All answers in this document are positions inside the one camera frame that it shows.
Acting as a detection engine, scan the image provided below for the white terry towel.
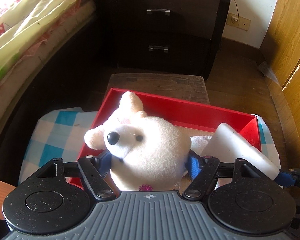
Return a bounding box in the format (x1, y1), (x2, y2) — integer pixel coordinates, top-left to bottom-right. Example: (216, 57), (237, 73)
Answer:
(190, 135), (212, 157)

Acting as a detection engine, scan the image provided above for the floral bed sheet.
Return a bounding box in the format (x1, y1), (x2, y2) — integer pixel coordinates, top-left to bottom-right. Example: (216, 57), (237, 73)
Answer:
(0, 0), (96, 136)

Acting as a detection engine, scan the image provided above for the drawer metal handle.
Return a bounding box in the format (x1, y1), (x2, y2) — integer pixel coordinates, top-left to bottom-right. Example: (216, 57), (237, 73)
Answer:
(148, 46), (168, 53)
(146, 9), (171, 16)

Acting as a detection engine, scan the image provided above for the brown wooden stool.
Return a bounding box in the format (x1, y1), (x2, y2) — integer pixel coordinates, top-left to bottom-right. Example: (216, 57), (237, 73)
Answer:
(107, 73), (210, 105)

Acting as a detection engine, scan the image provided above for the upper drawer metal handle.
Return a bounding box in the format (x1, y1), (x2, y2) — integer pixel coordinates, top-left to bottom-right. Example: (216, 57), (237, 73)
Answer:
(146, 9), (171, 16)

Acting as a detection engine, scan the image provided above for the cream plush bear toy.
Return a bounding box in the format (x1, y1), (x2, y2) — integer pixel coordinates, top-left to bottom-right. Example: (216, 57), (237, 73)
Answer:
(84, 91), (191, 191)

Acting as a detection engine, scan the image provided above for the wall power socket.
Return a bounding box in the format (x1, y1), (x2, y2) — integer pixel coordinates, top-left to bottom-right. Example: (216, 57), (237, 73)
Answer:
(226, 13), (251, 31)

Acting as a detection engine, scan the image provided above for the dark wooden nightstand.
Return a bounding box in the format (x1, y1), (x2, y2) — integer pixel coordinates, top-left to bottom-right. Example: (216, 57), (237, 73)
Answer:
(93, 0), (231, 79)

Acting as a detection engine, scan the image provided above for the blue white checkered tablecloth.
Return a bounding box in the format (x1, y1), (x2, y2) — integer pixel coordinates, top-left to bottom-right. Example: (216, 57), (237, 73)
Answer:
(18, 107), (281, 184)

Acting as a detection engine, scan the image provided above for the red cardboard box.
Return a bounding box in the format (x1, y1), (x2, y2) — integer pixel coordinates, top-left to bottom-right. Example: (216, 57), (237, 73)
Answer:
(67, 87), (262, 190)

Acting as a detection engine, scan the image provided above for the lower drawer metal handle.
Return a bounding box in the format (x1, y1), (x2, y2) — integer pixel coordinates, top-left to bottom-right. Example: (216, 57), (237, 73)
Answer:
(148, 46), (168, 53)

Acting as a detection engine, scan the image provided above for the white foam sponge block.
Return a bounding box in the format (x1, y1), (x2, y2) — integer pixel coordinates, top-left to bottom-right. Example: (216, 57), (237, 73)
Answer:
(202, 123), (279, 180)

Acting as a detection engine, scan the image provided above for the wooden wardrobe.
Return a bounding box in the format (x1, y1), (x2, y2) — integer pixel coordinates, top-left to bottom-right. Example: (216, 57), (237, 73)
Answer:
(260, 0), (300, 168)

